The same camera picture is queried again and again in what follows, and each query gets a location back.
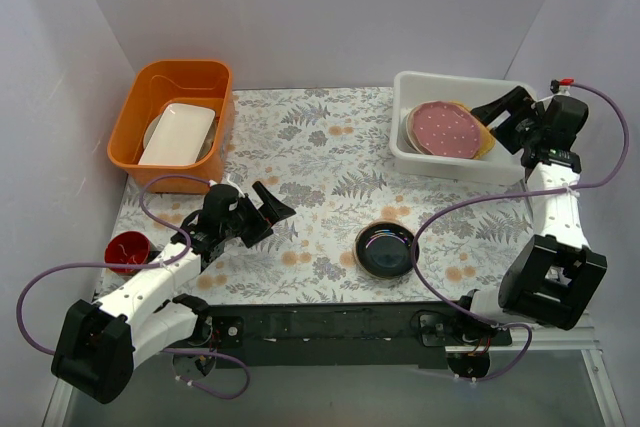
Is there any orange plastic bin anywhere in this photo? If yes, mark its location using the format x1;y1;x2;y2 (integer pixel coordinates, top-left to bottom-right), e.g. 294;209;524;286
107;60;235;194

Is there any white ribbed soup plate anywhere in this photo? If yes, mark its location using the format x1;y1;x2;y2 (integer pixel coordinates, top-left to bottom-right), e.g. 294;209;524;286
399;113;416;153

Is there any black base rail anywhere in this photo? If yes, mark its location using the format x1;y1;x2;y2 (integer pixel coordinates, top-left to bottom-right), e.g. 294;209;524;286
89;302;516;371

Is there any black gold-rimmed bowl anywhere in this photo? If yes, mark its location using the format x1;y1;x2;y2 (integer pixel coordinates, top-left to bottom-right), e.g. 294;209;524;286
353;220;415;280

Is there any cream and blue plate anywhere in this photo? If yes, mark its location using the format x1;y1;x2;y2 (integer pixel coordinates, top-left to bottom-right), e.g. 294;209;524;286
407;111;430;155

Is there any red lacquer cup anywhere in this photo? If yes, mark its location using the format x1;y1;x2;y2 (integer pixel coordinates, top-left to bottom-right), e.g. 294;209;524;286
104;231;153;276

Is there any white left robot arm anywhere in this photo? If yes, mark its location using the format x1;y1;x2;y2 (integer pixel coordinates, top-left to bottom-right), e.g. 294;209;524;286
51;182;295;404

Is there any white plastic bin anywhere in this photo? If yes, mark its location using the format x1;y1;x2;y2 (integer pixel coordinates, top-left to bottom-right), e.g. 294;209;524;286
389;71;535;186

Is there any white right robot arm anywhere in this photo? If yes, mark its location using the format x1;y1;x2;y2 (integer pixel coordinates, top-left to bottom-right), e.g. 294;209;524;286
452;79;607;345

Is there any yellow woven bamboo tray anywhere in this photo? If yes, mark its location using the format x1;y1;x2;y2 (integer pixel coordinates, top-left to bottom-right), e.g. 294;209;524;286
454;102;496;160

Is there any dark pink scalloped plate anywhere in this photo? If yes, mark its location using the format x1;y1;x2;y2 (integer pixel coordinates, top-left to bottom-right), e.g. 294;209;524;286
412;101;480;159

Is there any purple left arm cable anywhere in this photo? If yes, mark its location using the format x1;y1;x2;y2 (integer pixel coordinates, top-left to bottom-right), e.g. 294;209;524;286
16;174;251;401

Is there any round plate in orange bin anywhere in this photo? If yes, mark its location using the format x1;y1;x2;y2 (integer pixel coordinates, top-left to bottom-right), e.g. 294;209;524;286
142;115;218;161

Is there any white rectangular dish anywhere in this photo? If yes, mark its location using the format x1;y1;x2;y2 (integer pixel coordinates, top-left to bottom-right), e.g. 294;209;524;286
138;102;216;167

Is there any floral table mat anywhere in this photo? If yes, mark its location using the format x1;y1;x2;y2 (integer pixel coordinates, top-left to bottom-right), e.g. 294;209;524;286
94;86;561;307

